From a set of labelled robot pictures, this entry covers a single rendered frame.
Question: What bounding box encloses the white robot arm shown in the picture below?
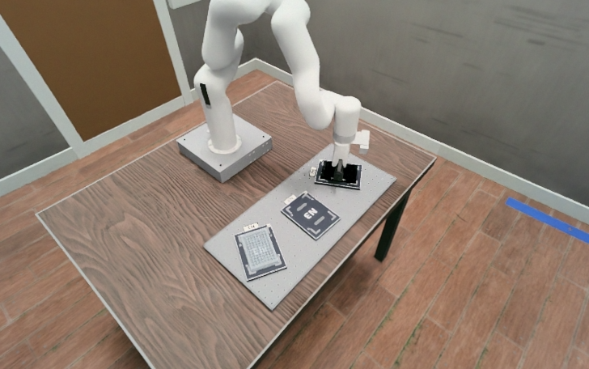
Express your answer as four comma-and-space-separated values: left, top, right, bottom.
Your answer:
194, 0, 369, 155

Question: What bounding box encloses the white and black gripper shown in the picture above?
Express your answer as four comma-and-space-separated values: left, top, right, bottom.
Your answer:
332, 138, 351, 181

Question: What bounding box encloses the dark grey rectangular frame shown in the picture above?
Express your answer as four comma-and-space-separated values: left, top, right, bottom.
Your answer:
233, 224, 287, 282

